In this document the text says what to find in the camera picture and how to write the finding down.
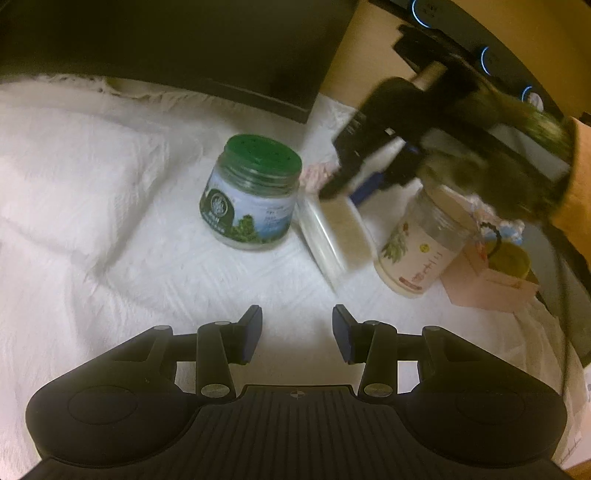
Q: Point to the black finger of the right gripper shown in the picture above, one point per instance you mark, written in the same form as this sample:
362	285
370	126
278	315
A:
355	147

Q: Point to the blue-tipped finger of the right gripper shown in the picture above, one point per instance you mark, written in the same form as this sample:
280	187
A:
369	186

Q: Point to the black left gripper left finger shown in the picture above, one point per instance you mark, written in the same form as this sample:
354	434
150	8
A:
220	344

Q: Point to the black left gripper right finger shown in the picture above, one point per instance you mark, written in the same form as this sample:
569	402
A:
373	344

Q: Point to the blue wet wipes pack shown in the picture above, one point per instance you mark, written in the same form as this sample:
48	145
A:
511	231

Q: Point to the yellow bunny soft toy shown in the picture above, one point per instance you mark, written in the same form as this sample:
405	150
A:
509	259

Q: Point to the cotton swabs box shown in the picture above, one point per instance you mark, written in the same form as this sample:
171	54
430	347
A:
335	234

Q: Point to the tall beige powder jar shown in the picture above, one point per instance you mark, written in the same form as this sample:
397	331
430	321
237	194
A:
434	229

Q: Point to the pink cardboard box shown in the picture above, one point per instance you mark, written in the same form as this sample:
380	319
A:
470	282

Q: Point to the black monitor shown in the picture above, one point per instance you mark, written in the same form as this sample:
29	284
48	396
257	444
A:
272	55

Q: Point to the black power strip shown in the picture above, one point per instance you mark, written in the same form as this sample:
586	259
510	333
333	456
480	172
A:
485	51

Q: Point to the green lid glass jar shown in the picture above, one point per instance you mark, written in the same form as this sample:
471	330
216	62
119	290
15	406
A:
248	201

